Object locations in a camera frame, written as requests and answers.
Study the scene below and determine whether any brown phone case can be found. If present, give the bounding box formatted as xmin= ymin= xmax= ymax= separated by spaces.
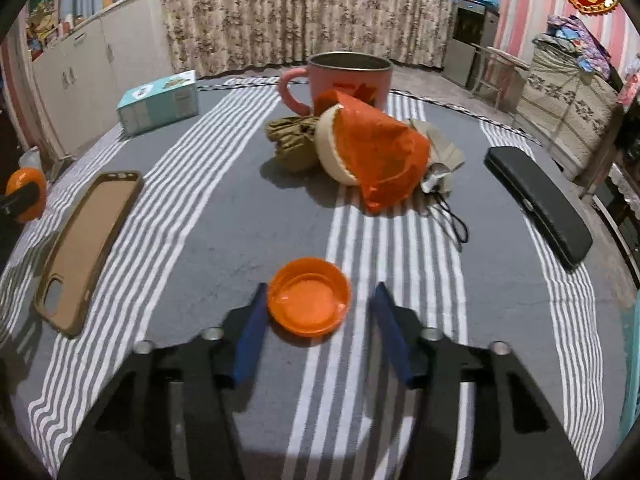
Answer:
xmin=34 ymin=170 xmax=145 ymax=338

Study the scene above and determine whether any khaki cloth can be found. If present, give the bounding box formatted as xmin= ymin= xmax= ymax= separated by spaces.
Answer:
xmin=265 ymin=115 xmax=323 ymax=173

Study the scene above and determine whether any cream bowl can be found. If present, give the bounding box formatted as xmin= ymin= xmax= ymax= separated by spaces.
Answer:
xmin=316 ymin=102 xmax=361 ymax=186

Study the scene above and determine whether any grey striped tablecloth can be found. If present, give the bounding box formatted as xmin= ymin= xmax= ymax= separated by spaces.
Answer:
xmin=0 ymin=76 xmax=626 ymax=480

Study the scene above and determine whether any teal tissue box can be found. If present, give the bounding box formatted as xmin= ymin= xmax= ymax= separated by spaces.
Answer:
xmin=116 ymin=70 xmax=199 ymax=137

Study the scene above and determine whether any cabinet with patterned cover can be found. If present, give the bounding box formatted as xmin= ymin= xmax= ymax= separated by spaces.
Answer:
xmin=515 ymin=40 xmax=618 ymax=181

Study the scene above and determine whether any pile of clothes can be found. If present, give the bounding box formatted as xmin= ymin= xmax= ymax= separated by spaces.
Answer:
xmin=532 ymin=14 xmax=626 ymax=91

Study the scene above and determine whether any orange fruit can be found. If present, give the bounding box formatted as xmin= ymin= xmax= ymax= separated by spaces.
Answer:
xmin=5 ymin=167 xmax=48 ymax=223

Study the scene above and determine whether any beige cloth with black cord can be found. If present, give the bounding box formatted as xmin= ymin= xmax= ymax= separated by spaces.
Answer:
xmin=407 ymin=119 xmax=471 ymax=253

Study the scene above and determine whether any teal plastic basket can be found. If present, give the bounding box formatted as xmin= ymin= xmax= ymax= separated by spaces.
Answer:
xmin=617 ymin=290 xmax=640 ymax=446

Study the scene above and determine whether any grey water dispenser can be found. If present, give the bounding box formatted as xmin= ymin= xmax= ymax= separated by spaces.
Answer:
xmin=444 ymin=0 xmax=501 ymax=88

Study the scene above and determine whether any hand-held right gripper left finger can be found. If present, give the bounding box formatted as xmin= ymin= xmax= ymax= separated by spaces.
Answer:
xmin=57 ymin=282 xmax=268 ymax=480

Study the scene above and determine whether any orange plastic bag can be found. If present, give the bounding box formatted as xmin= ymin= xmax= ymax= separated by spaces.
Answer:
xmin=314 ymin=89 xmax=432 ymax=215

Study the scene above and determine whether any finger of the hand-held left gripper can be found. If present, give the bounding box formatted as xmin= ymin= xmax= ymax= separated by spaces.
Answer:
xmin=0 ymin=184 xmax=42 ymax=221

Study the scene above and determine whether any white cabinet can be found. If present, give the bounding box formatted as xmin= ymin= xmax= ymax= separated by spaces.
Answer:
xmin=27 ymin=0 xmax=173 ymax=161

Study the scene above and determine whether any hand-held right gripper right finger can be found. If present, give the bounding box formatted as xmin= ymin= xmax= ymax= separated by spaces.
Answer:
xmin=370 ymin=281 xmax=586 ymax=480

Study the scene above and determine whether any pink mug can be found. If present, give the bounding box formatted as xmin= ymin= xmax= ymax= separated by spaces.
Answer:
xmin=277 ymin=51 xmax=393 ymax=117

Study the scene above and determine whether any orange plastic lid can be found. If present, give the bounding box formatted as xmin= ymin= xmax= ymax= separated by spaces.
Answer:
xmin=266 ymin=257 xmax=351 ymax=347

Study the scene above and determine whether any black zip case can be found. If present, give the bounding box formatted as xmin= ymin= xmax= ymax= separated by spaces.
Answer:
xmin=483 ymin=146 xmax=594 ymax=272

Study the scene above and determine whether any blue and floral curtain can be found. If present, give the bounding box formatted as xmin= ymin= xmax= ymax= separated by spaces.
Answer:
xmin=55 ymin=0 xmax=476 ymax=78

